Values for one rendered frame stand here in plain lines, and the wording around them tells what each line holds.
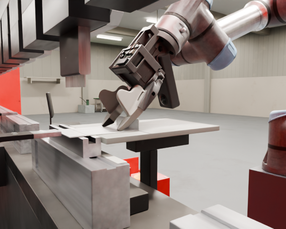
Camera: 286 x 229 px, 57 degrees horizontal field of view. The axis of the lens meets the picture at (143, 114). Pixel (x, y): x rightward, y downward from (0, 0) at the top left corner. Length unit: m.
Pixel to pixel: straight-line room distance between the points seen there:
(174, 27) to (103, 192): 0.35
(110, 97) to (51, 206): 0.23
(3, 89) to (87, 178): 2.29
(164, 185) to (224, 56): 0.48
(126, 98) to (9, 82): 2.20
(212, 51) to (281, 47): 10.85
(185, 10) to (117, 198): 0.39
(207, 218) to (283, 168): 0.84
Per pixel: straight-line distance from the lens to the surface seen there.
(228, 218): 0.24
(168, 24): 0.56
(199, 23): 0.61
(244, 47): 12.19
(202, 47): 0.63
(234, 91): 12.25
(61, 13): 0.43
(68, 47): 0.49
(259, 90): 11.68
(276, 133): 1.07
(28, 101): 12.60
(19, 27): 0.79
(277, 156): 1.08
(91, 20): 0.41
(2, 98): 2.62
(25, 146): 0.91
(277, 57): 11.47
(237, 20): 0.87
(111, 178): 0.38
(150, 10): 0.36
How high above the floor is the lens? 1.08
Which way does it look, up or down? 5 degrees down
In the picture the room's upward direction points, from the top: straight up
